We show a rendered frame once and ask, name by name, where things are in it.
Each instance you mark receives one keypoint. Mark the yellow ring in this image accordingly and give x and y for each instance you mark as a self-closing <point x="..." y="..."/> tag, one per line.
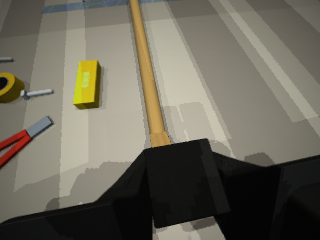
<point x="10" y="87"/>

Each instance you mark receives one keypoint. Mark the red-handled pliers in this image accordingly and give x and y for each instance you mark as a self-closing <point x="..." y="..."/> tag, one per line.
<point x="24" y="138"/>

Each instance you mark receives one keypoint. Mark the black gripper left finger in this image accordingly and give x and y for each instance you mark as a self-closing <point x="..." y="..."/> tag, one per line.
<point x="123" y="212"/>

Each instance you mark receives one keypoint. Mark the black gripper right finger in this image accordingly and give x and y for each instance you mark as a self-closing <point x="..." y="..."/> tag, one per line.
<point x="257" y="195"/>

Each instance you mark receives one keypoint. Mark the long wooden scraper with black blade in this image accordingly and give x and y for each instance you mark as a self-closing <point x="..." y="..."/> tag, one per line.
<point x="183" y="178"/>

